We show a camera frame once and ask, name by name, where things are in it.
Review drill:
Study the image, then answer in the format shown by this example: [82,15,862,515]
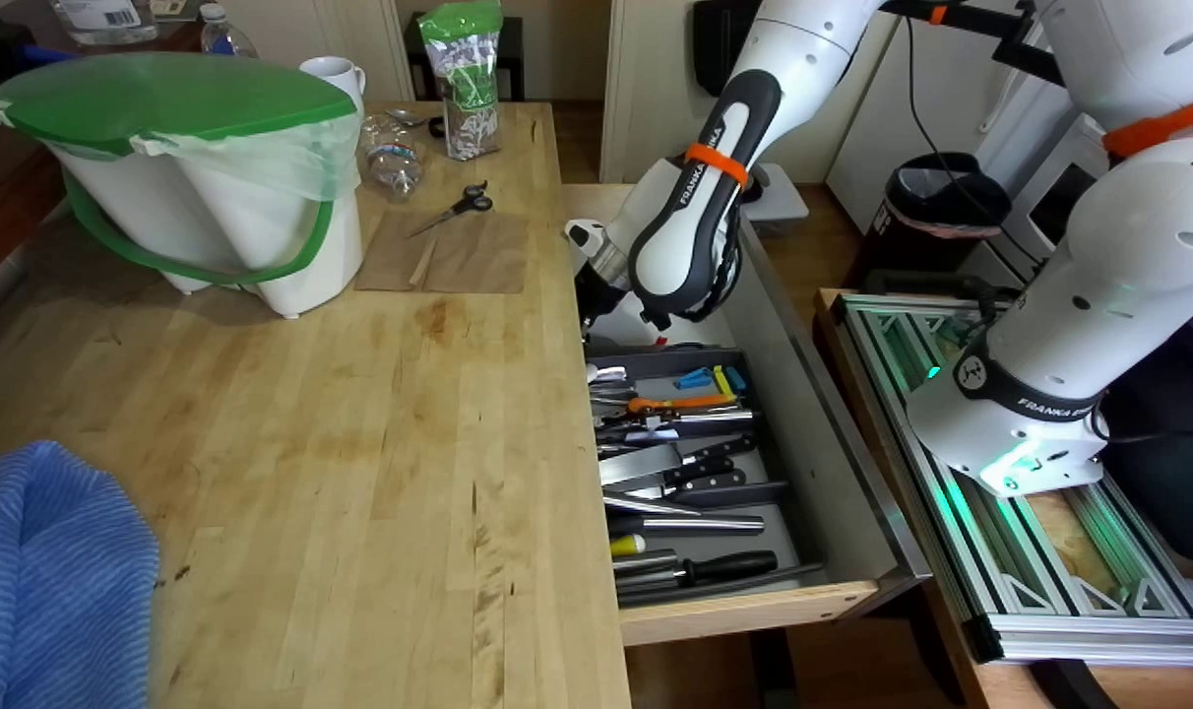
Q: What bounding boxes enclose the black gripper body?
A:
[576,259,642,332]

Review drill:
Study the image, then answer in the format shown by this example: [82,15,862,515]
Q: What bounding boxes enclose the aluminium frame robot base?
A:
[825,286,1193,664]

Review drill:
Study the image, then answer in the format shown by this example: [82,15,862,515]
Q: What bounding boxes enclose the wooden drawer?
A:
[558,164,934,648]

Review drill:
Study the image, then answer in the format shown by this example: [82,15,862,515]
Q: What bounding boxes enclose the silver utensil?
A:
[598,406,761,445]

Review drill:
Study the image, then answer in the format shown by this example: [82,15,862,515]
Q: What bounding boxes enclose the steel cleaver blade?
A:
[595,439,686,491]

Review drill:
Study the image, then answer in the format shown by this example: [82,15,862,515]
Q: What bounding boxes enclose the green topped grain bag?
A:
[411,0,507,164]

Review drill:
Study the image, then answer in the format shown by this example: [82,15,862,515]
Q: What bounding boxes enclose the steel sharpening rod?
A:
[606,509,767,535]

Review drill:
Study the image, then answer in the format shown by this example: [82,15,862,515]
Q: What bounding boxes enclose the crumpled clear plastic bottle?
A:
[356,108,429,206]

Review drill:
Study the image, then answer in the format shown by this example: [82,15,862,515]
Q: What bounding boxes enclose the grey utensil tray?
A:
[581,337,835,611]

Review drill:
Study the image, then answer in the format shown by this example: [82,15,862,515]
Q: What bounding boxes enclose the white mug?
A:
[295,51,368,115]

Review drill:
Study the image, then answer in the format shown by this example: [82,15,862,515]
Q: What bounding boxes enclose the black trash can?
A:
[867,149,1015,286]

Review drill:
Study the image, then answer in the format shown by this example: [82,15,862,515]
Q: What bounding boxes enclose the white bin with green lid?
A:
[0,51,368,324]

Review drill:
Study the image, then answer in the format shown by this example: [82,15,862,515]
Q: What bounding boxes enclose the clear bottle with blue label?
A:
[196,0,245,59]

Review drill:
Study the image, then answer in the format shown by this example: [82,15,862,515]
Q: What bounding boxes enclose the white container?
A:
[47,0,145,36]

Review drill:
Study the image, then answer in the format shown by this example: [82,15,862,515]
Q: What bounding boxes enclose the blue cloth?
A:
[0,437,166,709]

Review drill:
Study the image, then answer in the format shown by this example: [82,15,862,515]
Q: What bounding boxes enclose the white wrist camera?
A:
[564,215,611,270]

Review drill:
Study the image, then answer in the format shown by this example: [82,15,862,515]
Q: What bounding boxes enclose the orange handled tool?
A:
[620,389,745,420]

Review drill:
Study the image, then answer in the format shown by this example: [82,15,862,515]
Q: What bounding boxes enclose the black handled scissors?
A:
[405,177,494,242]

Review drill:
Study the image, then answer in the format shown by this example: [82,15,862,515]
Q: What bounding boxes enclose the orange arm strap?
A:
[679,137,754,187]

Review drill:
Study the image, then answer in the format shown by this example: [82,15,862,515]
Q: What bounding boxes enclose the riveted black handled knife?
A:
[616,433,762,505]

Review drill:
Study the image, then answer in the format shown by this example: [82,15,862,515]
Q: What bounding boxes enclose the black wall speaker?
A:
[690,0,762,99]

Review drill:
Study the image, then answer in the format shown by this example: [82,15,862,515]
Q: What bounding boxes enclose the long black handled knife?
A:
[615,546,784,605]

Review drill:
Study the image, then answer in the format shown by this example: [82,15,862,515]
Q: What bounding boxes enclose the black hanging cable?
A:
[897,15,950,160]

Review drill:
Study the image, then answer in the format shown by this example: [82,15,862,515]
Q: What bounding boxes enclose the black camera stand pole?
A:
[883,0,1082,90]

